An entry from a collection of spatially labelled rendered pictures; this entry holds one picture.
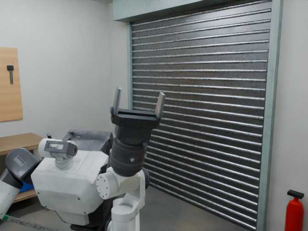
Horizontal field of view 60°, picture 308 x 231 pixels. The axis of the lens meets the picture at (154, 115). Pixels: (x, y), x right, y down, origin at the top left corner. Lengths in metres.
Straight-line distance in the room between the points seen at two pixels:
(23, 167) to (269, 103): 2.17
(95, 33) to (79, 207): 3.57
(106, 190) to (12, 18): 3.36
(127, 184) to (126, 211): 0.08
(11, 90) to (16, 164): 2.70
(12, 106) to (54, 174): 2.84
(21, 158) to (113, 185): 0.53
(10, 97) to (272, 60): 3.03
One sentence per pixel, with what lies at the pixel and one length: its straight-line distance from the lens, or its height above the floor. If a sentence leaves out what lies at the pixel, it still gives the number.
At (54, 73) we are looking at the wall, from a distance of 4.01.
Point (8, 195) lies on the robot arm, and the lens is 1.16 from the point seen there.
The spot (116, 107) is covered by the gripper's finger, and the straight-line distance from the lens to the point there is 0.62.
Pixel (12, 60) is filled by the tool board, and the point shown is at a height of 1.79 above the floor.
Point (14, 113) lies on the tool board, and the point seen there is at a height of 1.13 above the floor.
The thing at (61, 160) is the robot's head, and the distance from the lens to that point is 0.99.
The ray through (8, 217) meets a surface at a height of 0.50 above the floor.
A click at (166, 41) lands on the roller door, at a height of 2.02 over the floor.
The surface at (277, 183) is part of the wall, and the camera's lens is 2.92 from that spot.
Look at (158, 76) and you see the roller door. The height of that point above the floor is 1.59.
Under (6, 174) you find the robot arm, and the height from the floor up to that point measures 1.29.
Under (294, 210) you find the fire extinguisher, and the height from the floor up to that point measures 0.46.
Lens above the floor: 1.67
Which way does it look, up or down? 10 degrees down
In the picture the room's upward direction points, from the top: straight up
